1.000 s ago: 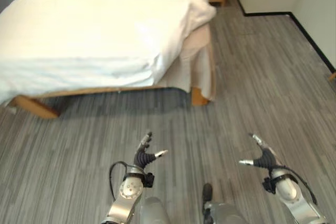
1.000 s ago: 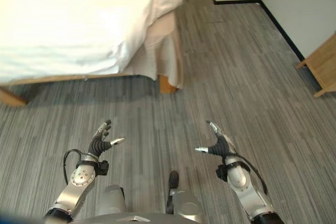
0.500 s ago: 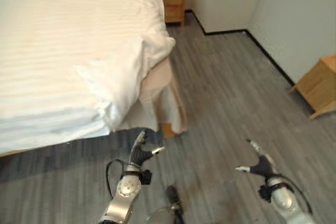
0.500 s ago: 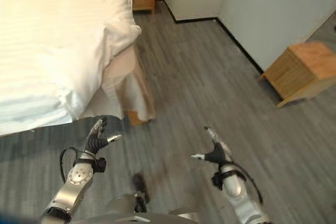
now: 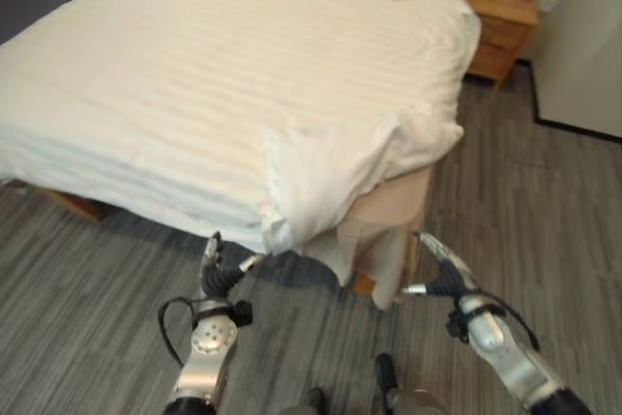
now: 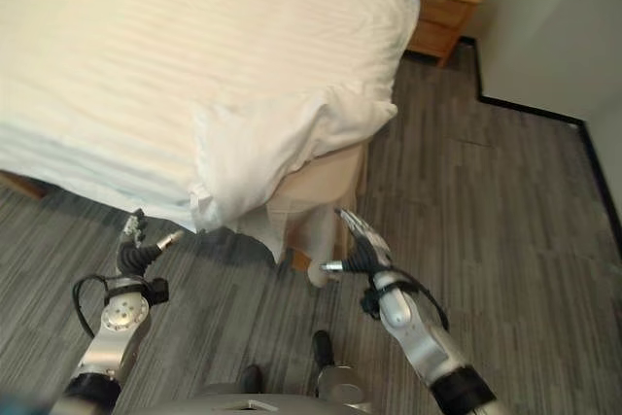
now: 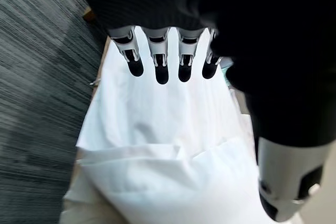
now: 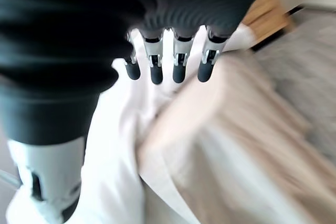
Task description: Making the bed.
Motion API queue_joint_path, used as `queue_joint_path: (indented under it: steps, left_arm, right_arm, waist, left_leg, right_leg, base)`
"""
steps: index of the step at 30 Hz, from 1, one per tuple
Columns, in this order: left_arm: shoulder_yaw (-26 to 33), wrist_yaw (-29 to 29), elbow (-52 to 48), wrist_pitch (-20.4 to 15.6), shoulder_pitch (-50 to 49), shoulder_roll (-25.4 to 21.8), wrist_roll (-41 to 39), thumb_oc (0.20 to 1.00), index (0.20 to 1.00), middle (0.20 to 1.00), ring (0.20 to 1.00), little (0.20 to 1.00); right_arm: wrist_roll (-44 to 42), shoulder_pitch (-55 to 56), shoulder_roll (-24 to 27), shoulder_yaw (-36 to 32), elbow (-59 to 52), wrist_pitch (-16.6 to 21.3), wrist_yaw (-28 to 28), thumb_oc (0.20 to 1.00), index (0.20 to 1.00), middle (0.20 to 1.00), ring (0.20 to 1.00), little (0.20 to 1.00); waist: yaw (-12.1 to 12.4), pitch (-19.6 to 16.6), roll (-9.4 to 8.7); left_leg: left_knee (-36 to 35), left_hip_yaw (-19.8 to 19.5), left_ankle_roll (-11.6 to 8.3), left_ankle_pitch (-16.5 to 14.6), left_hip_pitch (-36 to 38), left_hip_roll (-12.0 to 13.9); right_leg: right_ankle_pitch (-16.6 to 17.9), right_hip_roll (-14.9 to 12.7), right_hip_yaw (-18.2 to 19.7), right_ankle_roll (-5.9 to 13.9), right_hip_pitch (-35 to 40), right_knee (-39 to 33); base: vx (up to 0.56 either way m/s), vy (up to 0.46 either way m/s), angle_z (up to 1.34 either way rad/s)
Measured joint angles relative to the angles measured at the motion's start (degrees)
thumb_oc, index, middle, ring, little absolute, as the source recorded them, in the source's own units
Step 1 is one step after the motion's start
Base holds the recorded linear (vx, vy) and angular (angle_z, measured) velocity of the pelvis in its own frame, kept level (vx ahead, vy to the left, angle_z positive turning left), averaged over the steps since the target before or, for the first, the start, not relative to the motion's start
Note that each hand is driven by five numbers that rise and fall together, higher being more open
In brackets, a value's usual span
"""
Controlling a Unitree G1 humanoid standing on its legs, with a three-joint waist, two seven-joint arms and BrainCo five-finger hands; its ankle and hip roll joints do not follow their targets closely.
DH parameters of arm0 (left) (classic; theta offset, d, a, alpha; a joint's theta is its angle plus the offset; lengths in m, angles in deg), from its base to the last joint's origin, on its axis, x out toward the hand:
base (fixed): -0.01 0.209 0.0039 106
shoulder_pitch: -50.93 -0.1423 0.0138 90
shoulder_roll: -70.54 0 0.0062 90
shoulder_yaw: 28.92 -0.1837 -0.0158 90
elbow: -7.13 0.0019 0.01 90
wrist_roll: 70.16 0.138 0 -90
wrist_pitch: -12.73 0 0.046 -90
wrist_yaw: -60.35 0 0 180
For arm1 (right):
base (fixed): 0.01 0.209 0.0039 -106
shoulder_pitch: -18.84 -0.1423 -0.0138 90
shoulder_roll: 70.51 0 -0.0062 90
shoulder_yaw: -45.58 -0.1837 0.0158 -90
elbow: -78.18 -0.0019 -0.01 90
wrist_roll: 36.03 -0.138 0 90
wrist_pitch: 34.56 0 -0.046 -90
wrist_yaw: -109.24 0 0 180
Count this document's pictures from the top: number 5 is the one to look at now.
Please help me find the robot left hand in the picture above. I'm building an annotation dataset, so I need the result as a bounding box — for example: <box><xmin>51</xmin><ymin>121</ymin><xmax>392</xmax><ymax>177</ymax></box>
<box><xmin>199</xmin><ymin>231</ymin><xmax>266</xmax><ymax>300</ymax></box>

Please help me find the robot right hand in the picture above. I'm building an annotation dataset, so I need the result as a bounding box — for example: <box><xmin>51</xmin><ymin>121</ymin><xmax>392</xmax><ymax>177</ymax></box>
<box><xmin>400</xmin><ymin>230</ymin><xmax>483</xmax><ymax>298</ymax></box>

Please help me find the beige bed base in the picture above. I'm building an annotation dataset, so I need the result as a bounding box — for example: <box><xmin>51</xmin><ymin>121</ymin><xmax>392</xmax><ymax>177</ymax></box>
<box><xmin>303</xmin><ymin>159</ymin><xmax>434</xmax><ymax>310</ymax></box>

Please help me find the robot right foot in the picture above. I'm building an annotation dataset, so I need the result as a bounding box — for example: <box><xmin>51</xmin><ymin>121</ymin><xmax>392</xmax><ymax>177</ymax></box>
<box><xmin>373</xmin><ymin>352</ymin><xmax>400</xmax><ymax>408</ymax></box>

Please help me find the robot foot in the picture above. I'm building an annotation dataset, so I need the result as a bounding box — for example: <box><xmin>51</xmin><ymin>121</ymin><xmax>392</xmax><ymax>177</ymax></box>
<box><xmin>373</xmin><ymin>352</ymin><xmax>400</xmax><ymax>408</ymax></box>
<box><xmin>305</xmin><ymin>386</ymin><xmax>328</xmax><ymax>412</ymax></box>

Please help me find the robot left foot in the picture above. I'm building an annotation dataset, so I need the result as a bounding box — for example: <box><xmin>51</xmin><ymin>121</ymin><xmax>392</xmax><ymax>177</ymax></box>
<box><xmin>305</xmin><ymin>386</ymin><xmax>328</xmax><ymax>412</ymax></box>

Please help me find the white striped duvet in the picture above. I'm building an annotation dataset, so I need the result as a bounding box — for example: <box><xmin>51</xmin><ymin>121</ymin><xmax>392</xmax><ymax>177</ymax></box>
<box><xmin>0</xmin><ymin>0</ymin><xmax>483</xmax><ymax>258</ymax></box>

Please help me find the wooden nightstand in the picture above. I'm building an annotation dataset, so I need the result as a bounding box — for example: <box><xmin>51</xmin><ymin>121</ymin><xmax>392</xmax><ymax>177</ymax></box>
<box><xmin>464</xmin><ymin>0</ymin><xmax>541</xmax><ymax>93</ymax></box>

